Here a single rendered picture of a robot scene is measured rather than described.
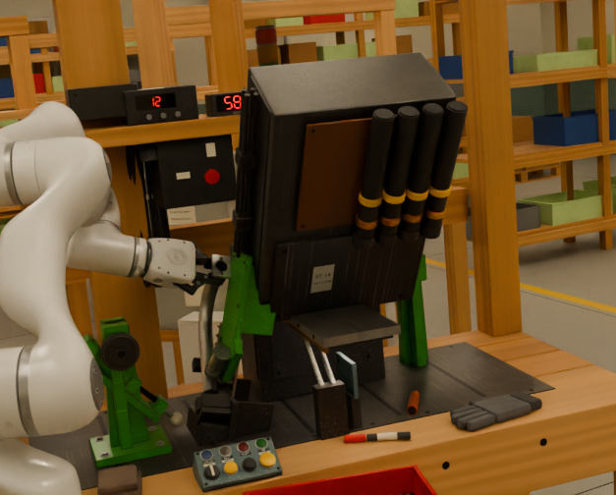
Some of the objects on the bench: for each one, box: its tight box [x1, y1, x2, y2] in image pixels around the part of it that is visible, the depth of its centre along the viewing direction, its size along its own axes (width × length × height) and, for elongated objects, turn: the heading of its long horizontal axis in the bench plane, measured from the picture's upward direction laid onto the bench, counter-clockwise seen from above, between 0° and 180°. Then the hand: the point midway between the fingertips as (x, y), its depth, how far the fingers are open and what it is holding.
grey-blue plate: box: [336, 352, 363, 429], centre depth 199 cm, size 10×2×14 cm, turn 43°
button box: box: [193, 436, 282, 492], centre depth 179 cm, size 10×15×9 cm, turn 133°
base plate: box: [28, 342, 556, 490], centre depth 213 cm, size 42×110×2 cm, turn 133°
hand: (214, 271), depth 204 cm, fingers closed on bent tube, 3 cm apart
